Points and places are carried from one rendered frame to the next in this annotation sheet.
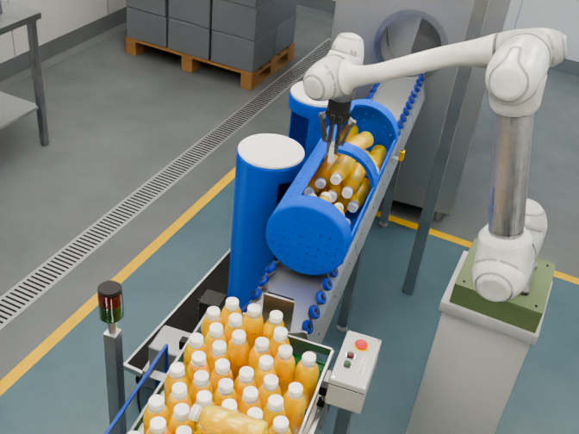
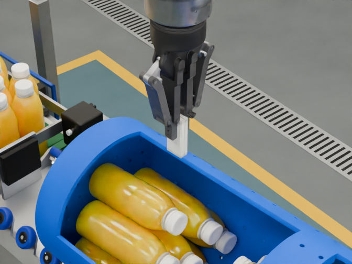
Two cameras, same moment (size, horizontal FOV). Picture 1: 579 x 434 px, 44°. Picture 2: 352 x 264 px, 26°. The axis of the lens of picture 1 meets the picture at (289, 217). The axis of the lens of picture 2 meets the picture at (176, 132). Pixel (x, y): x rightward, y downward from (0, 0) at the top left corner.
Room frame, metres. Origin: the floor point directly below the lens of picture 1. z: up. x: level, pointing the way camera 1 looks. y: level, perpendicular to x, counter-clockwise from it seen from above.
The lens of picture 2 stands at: (2.56, -0.89, 2.03)
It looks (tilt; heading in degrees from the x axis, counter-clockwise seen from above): 38 degrees down; 120
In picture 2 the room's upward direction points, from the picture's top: straight up
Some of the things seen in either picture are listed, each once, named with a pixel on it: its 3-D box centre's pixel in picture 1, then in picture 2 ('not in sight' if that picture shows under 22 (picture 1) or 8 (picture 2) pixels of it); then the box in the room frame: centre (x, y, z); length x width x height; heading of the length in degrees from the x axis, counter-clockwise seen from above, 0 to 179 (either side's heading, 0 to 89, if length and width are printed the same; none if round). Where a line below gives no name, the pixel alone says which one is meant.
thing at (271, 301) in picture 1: (278, 310); (20, 167); (1.68, 0.00, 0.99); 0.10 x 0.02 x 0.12; 76
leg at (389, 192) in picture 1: (392, 182); not in sight; (3.63, -0.58, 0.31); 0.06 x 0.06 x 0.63; 76
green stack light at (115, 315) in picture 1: (110, 308); not in sight; (1.40, 0.44, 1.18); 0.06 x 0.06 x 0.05
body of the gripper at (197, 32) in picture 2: (338, 110); (177, 43); (2.12, -0.12, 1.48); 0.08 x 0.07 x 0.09; 76
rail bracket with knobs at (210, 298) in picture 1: (213, 310); (81, 130); (1.69, 0.20, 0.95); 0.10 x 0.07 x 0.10; 76
